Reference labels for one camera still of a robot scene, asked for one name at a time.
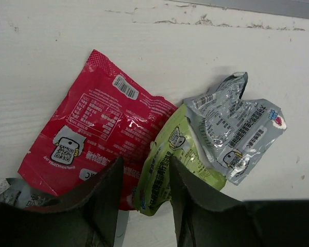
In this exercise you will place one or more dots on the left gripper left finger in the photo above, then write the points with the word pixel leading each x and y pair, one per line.
pixel 84 216

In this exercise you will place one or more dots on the pink snack packet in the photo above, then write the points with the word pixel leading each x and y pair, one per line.
pixel 104 115

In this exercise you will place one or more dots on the silver grey snack packet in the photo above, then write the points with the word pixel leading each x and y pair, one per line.
pixel 18 193

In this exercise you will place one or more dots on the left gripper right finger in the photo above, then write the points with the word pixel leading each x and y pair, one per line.
pixel 204 216

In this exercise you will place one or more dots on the light green snack packet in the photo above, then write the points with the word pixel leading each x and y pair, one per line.
pixel 174 139

